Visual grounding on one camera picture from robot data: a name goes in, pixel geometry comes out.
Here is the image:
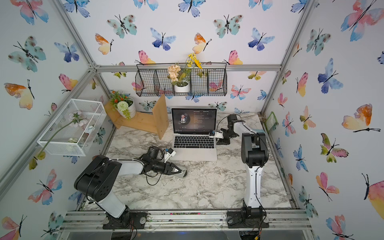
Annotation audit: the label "black wire wall basket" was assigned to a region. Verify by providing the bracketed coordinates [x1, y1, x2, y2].
[133, 62, 228, 97]

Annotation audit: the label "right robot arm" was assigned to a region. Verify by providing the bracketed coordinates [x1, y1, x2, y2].
[215, 114, 269, 209]

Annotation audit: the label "green framed card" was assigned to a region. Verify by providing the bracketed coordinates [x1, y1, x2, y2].
[265, 112, 278, 132]

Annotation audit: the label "white pot green plant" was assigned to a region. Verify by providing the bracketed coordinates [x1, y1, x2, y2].
[110, 91, 136, 119]

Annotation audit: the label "pink artificial flower stem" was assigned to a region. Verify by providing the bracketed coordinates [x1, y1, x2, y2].
[29, 111, 88, 170]

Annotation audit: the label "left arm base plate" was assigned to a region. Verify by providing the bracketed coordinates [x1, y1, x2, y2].
[103, 211, 148, 230]

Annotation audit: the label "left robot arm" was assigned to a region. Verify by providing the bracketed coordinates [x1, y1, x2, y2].
[74, 146, 188, 219]

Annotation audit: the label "wooden corner shelf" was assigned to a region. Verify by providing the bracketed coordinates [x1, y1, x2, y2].
[104, 95, 169, 140]

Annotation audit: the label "white pot beige flowers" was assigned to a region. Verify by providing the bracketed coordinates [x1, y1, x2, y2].
[168, 53, 203, 94]

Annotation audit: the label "white wire mesh box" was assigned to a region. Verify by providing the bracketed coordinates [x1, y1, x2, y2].
[37, 99, 107, 157]

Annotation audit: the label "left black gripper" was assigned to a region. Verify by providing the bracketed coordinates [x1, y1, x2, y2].
[151, 160, 182, 176]

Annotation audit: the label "grey wireless mouse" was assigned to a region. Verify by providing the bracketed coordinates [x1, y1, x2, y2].
[176, 170, 188, 178]

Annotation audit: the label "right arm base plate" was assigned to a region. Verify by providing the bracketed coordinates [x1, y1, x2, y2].
[226, 209, 270, 230]

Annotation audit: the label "silver laptop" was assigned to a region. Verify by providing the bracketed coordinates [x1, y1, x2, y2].
[171, 108, 218, 162]

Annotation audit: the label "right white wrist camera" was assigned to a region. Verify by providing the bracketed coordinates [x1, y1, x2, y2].
[209, 130, 224, 139]

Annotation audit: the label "aluminium front rail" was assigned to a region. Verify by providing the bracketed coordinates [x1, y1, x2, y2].
[60, 209, 312, 233]

